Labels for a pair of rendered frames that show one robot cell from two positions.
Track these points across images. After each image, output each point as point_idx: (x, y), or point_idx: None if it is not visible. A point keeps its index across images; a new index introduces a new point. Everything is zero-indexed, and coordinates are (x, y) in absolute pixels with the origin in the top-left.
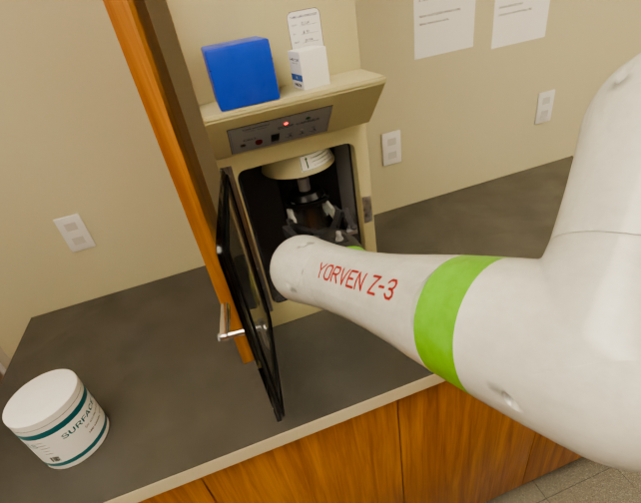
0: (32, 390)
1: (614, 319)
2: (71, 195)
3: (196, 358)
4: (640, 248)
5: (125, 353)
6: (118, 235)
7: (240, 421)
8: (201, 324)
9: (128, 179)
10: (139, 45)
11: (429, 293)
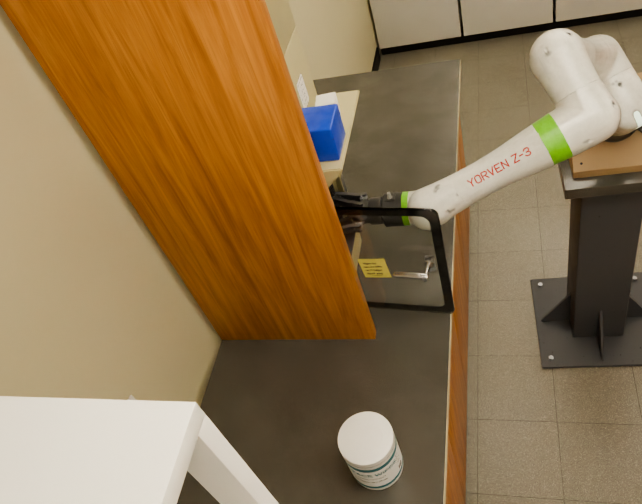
0: (354, 445)
1: (598, 103)
2: (119, 380)
3: (346, 372)
4: (588, 87)
5: (298, 432)
6: (157, 389)
7: (427, 348)
8: (306, 366)
9: (142, 323)
10: (313, 146)
11: (546, 138)
